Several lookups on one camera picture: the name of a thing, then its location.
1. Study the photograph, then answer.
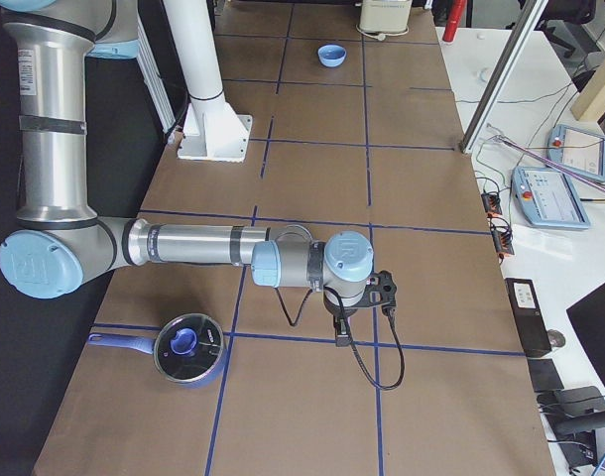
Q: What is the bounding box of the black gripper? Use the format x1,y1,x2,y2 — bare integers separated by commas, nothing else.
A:
330,303,351,347

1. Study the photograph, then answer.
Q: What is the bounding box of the blue bowl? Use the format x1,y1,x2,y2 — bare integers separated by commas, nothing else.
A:
317,44,347,68

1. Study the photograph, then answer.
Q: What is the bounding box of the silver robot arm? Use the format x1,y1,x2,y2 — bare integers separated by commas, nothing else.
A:
0,1,377,344

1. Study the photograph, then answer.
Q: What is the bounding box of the blue saucepan with glass lid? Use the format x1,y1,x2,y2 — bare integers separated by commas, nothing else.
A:
87,313,228,388

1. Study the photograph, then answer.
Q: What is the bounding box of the orange black connector block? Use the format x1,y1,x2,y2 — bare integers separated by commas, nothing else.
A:
490,225,515,258
481,192,503,217

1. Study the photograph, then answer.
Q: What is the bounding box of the black power supply box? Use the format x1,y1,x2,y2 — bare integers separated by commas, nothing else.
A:
505,278,551,358

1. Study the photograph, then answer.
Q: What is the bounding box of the near teach pendant tablet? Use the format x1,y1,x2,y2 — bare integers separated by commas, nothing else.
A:
512,167,591,230

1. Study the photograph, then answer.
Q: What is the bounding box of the teach pendant tablet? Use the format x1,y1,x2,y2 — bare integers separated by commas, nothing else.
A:
547,124,605,183
512,167,591,230

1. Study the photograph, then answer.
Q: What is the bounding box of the black desk stand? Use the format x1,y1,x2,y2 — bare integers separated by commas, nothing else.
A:
537,386,605,444

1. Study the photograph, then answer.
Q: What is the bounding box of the black monitor corner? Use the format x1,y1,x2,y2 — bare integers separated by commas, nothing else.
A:
567,283,605,387

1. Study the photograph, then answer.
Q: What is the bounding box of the far teach pendant tablet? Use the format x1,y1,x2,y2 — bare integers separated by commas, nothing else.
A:
547,124,605,183

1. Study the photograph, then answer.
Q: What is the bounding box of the cream white appliance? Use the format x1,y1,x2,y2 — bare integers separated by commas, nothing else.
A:
358,0,412,34

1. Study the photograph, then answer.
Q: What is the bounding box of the red cylinder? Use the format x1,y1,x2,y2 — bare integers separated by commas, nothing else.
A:
442,0,467,44

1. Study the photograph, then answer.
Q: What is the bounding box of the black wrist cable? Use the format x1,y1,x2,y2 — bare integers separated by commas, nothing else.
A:
275,285,408,391

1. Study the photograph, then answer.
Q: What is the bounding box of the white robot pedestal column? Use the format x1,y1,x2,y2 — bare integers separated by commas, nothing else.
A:
164,0,253,163

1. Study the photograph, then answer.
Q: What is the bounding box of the aluminium frame post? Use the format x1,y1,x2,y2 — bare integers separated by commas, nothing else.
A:
459,0,548,154

